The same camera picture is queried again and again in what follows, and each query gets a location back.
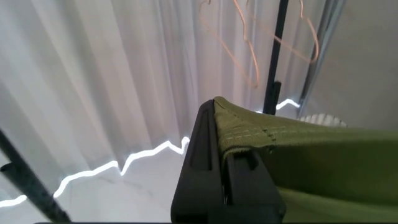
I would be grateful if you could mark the white laundry basket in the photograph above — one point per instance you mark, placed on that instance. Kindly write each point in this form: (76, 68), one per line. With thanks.
(320, 119)

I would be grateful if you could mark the black clothes rack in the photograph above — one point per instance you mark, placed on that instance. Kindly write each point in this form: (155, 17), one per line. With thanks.
(276, 46)

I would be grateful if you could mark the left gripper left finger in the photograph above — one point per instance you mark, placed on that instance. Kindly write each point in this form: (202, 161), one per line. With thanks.
(199, 174)

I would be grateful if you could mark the white curtain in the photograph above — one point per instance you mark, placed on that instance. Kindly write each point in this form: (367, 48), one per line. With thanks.
(93, 77)

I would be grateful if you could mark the green printed shirt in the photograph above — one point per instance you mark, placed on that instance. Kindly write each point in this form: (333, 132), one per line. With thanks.
(311, 155)

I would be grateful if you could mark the pink clothes hanger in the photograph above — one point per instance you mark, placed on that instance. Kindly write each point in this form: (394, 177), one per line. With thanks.
(317, 46)
(257, 74)

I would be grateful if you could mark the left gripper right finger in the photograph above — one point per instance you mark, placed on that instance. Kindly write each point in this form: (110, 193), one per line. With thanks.
(252, 186)

